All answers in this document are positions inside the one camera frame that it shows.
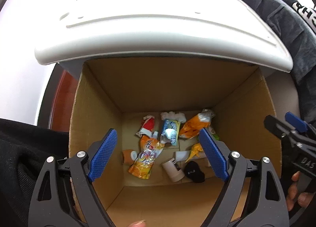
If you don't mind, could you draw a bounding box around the orange brown sock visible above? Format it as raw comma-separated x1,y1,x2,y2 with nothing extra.
122,149,138,166

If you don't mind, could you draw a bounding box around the green snack bag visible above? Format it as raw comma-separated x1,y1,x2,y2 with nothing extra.
208,125,220,140

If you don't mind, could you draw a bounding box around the black sock ball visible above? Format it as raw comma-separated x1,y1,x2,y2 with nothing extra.
183,161,205,183

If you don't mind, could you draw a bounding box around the orange toy dinosaur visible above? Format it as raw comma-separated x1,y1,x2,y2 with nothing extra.
185,143,204,162

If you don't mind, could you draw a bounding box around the beige cylindrical bottle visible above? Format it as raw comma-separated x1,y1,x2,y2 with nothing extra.
162,158,185,183

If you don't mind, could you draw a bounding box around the orange jelly drink pouch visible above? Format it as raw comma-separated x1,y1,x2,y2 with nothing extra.
128,131,165,179

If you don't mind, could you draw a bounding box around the white foam tube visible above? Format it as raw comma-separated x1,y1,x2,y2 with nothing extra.
174,151,211,168

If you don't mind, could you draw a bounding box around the red white wrapper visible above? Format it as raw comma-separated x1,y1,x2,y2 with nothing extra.
135,115,155,138

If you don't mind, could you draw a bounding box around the orange plastic bag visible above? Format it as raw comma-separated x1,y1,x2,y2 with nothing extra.
179,109,215,139

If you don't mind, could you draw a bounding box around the white knotted tissue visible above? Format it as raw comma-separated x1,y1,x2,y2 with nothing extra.
161,112,186,123

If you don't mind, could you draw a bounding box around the torn blue white carton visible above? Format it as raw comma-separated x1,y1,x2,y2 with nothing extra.
160,119,181,146

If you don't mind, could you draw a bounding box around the person's right hand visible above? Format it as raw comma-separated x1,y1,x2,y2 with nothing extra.
286,171,314,211

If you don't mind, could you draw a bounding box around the person's left hand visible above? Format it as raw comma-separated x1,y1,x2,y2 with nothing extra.
127,220,146,227

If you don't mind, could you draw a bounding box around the person's black clothing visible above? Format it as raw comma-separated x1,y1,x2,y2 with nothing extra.
1,119,69,226

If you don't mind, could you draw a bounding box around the black white logo pillow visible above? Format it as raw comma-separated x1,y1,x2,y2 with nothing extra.
292,2,316,33

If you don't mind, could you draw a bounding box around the cardboard box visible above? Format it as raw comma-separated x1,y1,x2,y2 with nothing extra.
69,57,282,226

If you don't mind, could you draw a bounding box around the white plastic bin lid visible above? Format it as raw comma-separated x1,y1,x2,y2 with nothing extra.
35,0,293,72

